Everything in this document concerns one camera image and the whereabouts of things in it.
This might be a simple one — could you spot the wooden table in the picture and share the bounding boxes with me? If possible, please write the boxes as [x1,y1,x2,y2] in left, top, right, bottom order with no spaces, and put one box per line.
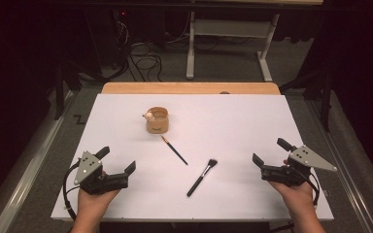
[101,82,281,96]

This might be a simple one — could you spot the bundle of floor cables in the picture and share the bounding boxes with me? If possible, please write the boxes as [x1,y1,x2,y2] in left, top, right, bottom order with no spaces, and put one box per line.
[111,18,163,83]

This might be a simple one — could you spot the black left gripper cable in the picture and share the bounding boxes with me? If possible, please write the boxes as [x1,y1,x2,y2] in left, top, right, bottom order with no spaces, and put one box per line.
[62,159,82,222]

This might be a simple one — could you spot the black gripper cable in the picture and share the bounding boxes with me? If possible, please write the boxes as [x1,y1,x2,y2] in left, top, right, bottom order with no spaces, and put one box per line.
[62,159,82,222]
[299,168,321,207]

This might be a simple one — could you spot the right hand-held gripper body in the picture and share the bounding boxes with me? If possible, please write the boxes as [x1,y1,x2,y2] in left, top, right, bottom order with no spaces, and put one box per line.
[260,145,338,187]

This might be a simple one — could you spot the person's right hand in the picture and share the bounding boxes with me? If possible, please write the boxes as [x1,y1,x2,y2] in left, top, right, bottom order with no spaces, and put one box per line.
[268,181,316,212]

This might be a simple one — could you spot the person's left hand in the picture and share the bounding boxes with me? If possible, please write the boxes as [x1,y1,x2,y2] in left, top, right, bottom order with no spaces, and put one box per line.
[77,188,121,216]

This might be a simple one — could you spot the black metal stand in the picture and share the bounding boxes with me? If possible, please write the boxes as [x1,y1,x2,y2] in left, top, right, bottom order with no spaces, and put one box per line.
[52,61,82,120]
[280,69,334,133]

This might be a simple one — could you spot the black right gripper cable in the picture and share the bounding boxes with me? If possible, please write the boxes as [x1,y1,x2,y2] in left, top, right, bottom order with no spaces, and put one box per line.
[299,168,321,207]

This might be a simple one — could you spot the white desk frame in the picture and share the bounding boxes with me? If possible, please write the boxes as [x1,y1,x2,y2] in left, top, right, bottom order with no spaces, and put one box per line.
[186,0,324,83]

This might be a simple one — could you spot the aluminium floor rail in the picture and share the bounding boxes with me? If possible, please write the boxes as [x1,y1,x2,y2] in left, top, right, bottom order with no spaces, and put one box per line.
[307,100,373,233]
[0,91,76,233]

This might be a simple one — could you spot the tan brush holder with bear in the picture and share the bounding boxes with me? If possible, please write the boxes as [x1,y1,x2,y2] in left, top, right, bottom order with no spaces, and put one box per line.
[142,106,170,134]

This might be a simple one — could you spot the thin dark paint brush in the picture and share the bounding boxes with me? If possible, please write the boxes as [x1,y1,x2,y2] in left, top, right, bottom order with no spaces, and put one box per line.
[160,135,188,166]

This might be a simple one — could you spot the black makeup brush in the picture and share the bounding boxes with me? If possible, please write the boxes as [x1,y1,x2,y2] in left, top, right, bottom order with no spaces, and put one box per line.
[186,158,219,198]

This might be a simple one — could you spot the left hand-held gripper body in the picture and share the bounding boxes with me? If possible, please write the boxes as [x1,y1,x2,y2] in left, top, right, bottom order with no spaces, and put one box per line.
[73,150,130,196]

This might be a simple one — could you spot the white table mat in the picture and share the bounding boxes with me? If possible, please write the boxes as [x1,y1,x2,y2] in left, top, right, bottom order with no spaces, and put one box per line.
[51,93,334,222]

